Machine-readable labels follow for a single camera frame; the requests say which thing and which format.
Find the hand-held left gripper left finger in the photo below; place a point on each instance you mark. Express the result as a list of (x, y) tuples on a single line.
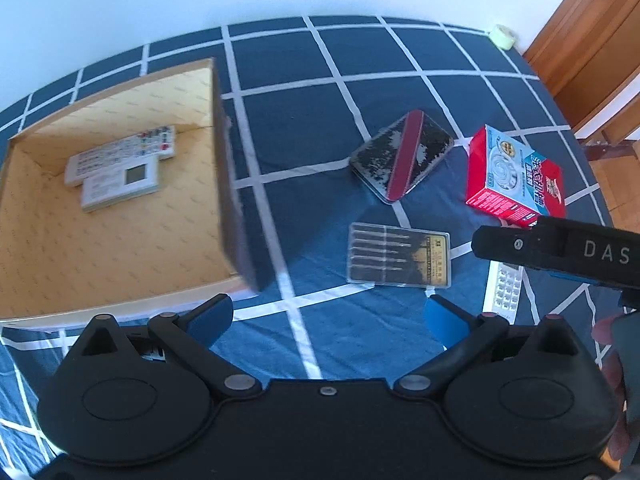
[(212, 317)]

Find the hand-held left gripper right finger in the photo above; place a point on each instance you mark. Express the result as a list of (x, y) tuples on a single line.
[(442, 321)]

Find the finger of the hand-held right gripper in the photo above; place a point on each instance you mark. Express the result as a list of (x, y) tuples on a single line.
[(505, 242)]

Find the white remote control grey screen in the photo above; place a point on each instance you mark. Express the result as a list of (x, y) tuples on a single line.
[(502, 295)]

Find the cardboard box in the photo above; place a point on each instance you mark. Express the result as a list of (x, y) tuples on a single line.
[(100, 260)]

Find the short white remote with display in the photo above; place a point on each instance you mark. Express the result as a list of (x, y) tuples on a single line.
[(115, 190)]

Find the long white remote control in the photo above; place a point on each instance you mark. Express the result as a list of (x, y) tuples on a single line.
[(110, 155)]

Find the person's right hand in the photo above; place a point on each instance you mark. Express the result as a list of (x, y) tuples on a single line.
[(620, 400)]

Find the red printed carton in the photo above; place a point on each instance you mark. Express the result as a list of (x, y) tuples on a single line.
[(510, 175)]

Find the clear drill bit case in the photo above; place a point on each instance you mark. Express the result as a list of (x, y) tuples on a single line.
[(395, 255)]

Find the black red tin box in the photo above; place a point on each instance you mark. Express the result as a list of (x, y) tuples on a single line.
[(400, 160)]

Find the green tape roll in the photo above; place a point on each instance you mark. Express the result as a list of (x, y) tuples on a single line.
[(501, 36)]

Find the blue checked cloth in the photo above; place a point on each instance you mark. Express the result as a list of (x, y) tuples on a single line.
[(310, 135)]

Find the wooden cabinet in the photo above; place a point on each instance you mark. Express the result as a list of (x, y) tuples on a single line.
[(590, 35)]

